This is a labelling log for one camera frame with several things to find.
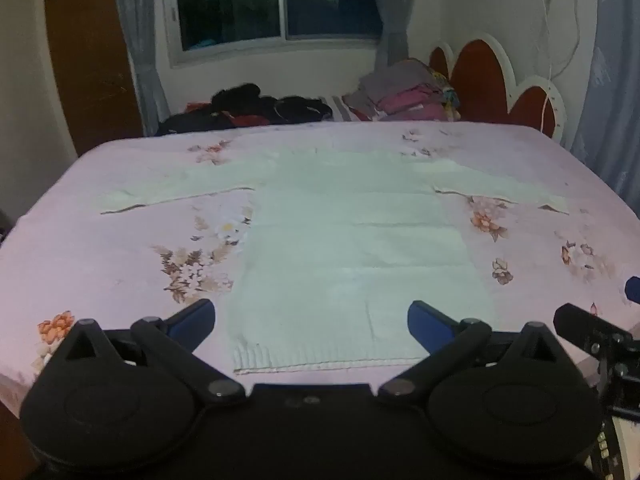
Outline pink floral bed sheet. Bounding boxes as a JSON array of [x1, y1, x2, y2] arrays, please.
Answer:
[[0, 122, 640, 418]]

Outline pale patterned drape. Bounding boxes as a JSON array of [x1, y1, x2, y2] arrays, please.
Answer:
[[570, 0, 640, 211]]

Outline brown wooden door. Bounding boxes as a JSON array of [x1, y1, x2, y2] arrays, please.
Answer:
[[44, 0, 146, 157]]

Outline grey curtain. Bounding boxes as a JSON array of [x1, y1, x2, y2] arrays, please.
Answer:
[[365, 0, 426, 68], [111, 0, 173, 136]]

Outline white knit sweater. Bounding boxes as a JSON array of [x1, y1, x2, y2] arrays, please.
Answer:
[[97, 147, 571, 376]]

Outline white framed window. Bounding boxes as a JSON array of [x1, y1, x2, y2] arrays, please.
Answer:
[[165, 0, 388, 68]]

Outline pile of black clothes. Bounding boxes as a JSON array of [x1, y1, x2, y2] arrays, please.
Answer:
[[155, 82, 335, 137]]

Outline stack of folded clothes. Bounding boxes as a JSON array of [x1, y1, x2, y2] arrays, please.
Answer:
[[342, 58, 463, 123]]

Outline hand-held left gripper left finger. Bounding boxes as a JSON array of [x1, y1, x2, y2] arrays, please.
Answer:
[[49, 299, 247, 407]]

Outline red and white headboard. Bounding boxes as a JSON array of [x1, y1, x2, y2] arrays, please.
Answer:
[[427, 32, 568, 148]]

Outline striped pillow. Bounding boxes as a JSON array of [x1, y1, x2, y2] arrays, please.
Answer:
[[320, 94, 361, 122]]

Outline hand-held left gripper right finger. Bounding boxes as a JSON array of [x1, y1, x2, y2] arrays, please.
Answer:
[[377, 300, 577, 407]]

